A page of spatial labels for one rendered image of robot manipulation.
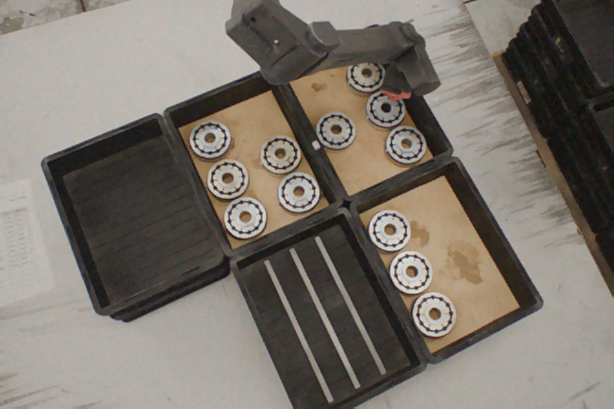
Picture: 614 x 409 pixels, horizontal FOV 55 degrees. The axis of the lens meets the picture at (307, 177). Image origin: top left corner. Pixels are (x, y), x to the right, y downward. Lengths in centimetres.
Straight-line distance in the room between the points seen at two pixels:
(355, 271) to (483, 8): 171
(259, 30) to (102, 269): 82
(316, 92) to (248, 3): 76
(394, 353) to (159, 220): 64
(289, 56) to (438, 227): 77
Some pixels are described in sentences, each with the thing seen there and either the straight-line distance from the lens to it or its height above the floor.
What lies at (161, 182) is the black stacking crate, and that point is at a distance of 151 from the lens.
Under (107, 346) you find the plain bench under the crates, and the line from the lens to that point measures 160.
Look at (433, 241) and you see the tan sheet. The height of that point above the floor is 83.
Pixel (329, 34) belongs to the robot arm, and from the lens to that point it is 88.
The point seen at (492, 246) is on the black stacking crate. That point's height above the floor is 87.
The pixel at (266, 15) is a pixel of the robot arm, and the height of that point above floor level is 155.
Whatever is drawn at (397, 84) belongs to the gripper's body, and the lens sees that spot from 133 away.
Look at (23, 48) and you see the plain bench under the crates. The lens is 193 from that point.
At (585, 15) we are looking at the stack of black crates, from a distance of 237.
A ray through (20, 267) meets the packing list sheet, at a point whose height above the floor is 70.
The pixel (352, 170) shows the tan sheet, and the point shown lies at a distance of 150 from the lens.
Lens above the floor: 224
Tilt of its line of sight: 72 degrees down
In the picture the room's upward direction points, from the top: 8 degrees clockwise
